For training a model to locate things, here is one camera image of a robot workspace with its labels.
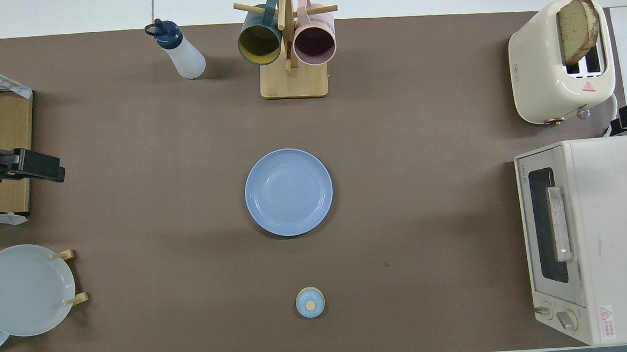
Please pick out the cream two-slot toaster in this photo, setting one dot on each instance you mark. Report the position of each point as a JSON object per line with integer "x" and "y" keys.
{"x": 539, "y": 73}

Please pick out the wooden plate rack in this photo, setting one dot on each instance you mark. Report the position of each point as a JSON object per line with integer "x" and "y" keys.
{"x": 68, "y": 255}

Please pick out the grey plate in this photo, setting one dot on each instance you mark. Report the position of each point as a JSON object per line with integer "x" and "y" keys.
{"x": 24, "y": 290}

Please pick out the white toaster oven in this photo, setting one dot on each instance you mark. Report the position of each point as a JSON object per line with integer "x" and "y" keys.
{"x": 616, "y": 224}

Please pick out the small blue jar wooden knob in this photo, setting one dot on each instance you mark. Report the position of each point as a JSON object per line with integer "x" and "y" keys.
{"x": 310, "y": 303}

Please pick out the toast bread slice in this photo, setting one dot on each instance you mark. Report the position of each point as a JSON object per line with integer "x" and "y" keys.
{"x": 577, "y": 31}

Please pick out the wooden mug tree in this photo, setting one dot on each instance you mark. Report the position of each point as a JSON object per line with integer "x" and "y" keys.
{"x": 293, "y": 83}

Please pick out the pink mug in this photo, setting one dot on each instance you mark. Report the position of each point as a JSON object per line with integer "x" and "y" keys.
{"x": 314, "y": 44}

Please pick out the dark green mug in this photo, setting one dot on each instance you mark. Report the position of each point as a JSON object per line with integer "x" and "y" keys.
{"x": 258, "y": 45}

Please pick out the brown table mat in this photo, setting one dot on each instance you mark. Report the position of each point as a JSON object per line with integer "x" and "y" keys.
{"x": 424, "y": 138}

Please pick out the periwinkle blue dinner plate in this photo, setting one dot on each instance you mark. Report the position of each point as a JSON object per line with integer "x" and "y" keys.
{"x": 288, "y": 193}

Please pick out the white squeeze bottle navy cap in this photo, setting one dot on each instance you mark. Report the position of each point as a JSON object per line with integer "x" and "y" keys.
{"x": 186, "y": 59}

